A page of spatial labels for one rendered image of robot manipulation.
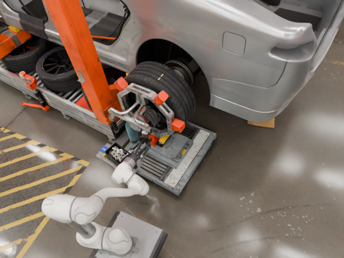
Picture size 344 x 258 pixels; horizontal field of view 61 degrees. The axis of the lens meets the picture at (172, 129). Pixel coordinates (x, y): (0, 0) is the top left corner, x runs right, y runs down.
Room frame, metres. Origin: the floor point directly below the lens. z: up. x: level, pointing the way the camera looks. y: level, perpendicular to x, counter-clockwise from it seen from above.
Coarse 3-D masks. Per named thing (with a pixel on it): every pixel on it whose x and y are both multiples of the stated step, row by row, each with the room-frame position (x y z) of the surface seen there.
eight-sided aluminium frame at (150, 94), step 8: (128, 88) 1.70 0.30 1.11; (136, 88) 1.71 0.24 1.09; (144, 88) 1.67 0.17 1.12; (120, 96) 1.77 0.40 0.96; (144, 96) 1.60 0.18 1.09; (152, 96) 1.57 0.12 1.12; (120, 104) 1.80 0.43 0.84; (168, 112) 1.51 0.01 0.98; (168, 120) 1.48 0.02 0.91; (168, 128) 1.48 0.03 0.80; (160, 136) 1.55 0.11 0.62
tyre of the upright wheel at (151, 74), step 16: (144, 64) 1.91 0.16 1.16; (160, 64) 1.85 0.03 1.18; (128, 80) 1.81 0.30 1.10; (144, 80) 1.70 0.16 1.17; (160, 80) 1.69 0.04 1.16; (176, 80) 1.71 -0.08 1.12; (176, 96) 1.59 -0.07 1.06; (192, 96) 1.67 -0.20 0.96; (176, 112) 1.53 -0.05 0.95; (192, 112) 1.65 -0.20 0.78; (160, 128) 1.65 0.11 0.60
